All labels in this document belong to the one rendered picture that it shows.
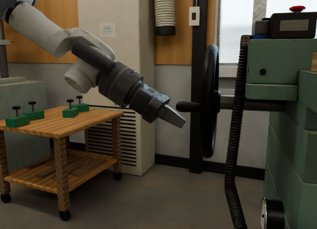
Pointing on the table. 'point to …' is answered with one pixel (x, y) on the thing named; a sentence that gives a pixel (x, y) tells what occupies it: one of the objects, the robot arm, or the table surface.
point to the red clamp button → (297, 8)
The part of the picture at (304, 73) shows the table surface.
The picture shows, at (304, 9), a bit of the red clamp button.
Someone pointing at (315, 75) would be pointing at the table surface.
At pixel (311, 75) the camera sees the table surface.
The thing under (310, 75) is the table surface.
